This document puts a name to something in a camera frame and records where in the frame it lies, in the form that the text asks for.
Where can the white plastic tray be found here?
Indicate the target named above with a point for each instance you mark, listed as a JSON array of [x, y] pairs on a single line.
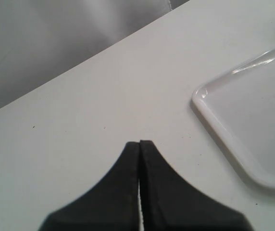
[[239, 106]]

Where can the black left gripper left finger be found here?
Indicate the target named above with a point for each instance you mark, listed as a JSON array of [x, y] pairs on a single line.
[[111, 205]]

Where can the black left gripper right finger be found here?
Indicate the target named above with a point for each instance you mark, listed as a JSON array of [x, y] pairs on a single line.
[[169, 203]]

